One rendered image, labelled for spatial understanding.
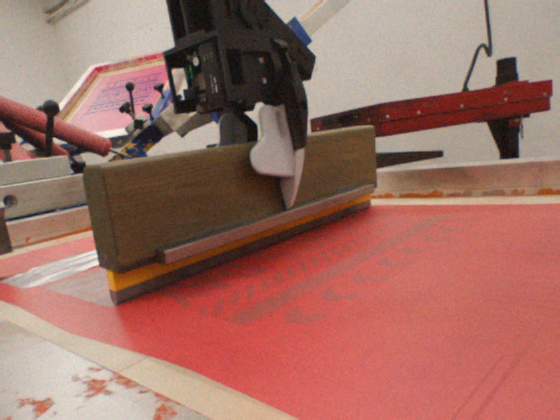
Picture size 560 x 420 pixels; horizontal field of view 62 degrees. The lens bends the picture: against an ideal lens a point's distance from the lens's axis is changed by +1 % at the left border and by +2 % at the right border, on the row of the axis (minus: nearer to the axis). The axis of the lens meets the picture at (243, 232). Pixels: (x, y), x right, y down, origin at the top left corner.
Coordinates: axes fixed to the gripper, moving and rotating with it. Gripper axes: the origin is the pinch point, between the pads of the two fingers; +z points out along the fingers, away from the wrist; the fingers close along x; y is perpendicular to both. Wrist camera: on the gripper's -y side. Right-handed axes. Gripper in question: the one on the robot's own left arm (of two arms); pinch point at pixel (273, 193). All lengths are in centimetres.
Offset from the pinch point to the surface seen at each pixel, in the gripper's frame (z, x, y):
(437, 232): 5.1, 12.8, -5.8
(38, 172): -5, -51, 1
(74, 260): 3.6, -16.3, 13.5
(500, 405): 4.2, 24.4, 17.8
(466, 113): 0, -20, -108
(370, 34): -42, -96, -201
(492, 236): 5.1, 17.3, -5.1
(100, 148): -8, -82, -29
